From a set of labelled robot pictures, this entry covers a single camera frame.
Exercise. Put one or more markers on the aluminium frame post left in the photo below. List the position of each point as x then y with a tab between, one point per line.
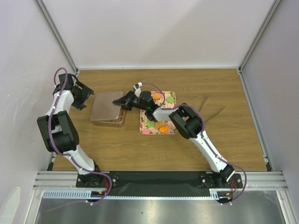
56	34

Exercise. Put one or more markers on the orange fish cookie bottom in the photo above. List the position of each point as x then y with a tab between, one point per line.
164	129

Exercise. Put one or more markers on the grey cable duct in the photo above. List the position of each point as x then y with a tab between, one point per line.
221	193
74	194

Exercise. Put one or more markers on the aluminium frame post right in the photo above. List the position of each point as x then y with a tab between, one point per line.
270	14

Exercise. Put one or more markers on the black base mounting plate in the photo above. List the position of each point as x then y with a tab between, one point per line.
169	183

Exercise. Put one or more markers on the metal tin lid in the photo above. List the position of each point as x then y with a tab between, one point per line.
103	107

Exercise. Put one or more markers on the orange waffle cookie lower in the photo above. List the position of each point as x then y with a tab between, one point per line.
159	124

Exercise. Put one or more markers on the grey cable duct right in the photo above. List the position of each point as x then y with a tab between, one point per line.
221	193

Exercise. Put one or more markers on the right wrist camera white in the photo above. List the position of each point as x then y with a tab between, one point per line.
137	89

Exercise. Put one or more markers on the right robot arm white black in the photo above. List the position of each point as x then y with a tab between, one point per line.
189	123

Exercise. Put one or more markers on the floral rectangular tray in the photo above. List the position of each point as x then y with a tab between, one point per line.
144	119

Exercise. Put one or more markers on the aluminium frame post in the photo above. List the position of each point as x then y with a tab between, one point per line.
56	34
270	14

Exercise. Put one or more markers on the green cookie upper right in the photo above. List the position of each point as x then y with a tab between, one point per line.
170	99

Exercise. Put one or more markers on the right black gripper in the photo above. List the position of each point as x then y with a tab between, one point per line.
126	100

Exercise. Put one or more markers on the metal serving tongs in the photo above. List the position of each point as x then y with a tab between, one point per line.
209	108

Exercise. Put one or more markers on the grey cable duct left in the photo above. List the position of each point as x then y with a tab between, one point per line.
74	194

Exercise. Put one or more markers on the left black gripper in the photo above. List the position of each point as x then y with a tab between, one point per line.
79	104

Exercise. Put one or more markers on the orange cookie top centre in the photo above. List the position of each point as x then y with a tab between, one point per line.
156	96

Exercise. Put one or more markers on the pink cookie bottom left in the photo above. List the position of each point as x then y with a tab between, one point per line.
146	131

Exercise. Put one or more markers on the metal cookie tin box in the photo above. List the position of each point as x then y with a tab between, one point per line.
117	123

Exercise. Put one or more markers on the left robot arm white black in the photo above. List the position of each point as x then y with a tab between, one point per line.
59	133

